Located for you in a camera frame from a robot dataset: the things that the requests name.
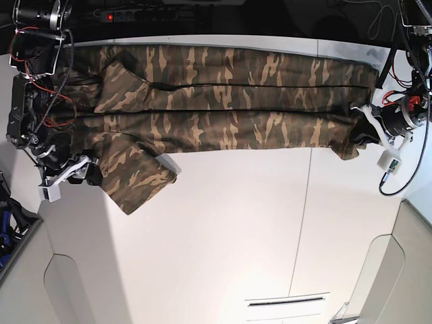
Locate black power strip red switch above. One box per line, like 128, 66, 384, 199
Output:
93, 7, 177, 23

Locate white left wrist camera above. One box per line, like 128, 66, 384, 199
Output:
377, 151, 402, 175

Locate camouflage T-shirt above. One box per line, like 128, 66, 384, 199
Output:
53, 44, 377, 214

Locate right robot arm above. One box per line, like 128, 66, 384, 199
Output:
6, 1, 102, 189

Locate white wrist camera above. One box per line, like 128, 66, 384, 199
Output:
38, 185, 61, 203
377, 151, 402, 175

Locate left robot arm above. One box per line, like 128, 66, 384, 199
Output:
340, 1, 431, 161

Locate blue black items in bin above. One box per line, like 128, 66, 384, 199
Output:
1, 172, 40, 270

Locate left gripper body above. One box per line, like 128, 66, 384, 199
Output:
353, 96, 427, 159

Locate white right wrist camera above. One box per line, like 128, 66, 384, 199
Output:
38, 185, 61, 203

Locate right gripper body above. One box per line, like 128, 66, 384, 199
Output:
35, 144, 99, 186

